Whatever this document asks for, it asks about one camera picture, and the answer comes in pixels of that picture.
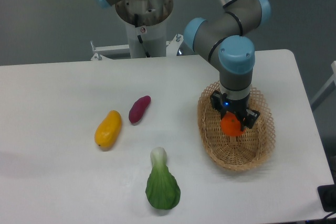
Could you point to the purple sweet potato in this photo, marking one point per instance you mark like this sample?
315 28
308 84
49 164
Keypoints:
138 109

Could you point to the white frame at right edge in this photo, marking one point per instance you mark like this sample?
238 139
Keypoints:
324 91

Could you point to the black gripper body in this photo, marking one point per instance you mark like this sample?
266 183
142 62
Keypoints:
236 107

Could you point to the yellow mango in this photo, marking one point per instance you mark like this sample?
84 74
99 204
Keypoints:
108 130

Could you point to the woven wicker basket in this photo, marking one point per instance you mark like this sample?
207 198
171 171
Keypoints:
240 153

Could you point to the black device at table edge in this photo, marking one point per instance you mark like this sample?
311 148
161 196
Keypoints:
327 197

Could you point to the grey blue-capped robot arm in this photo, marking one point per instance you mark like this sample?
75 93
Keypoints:
222 43

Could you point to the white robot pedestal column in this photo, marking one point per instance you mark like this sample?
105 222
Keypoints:
145 23

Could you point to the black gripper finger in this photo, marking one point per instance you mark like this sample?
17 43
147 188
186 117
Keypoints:
217 103
249 119

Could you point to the orange fruit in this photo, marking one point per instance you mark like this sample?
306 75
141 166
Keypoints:
230 125

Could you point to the white metal base frame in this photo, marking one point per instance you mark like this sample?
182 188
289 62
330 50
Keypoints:
175 47

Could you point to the green bok choy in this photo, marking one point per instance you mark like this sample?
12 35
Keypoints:
162 190

